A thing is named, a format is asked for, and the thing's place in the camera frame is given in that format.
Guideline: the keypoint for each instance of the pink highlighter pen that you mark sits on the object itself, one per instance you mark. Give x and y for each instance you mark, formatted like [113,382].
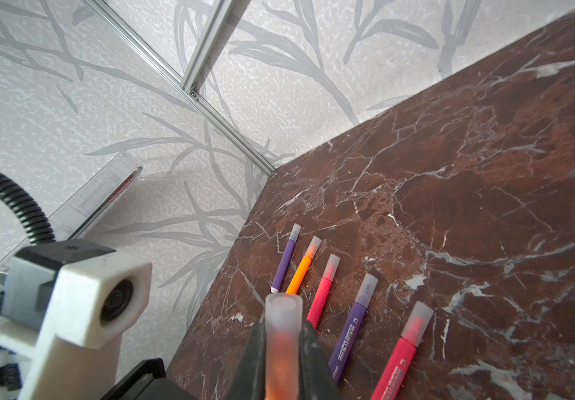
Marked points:
[323,289]
[400,361]

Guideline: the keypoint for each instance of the yellow orange highlighter pen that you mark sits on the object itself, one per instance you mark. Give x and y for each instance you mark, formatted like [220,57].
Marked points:
[283,323]

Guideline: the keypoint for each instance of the purple highlighter pen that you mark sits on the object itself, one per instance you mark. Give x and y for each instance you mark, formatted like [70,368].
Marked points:
[286,259]
[345,343]

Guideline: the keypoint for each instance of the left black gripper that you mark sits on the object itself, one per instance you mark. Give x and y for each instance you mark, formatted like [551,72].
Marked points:
[148,380]

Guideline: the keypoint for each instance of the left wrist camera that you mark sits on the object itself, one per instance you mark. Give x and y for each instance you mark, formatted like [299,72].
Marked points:
[65,307]

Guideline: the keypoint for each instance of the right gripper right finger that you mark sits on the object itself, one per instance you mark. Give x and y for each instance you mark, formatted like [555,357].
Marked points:
[315,380]

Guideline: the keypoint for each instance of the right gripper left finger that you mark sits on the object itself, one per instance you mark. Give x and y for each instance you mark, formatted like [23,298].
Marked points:
[248,382]

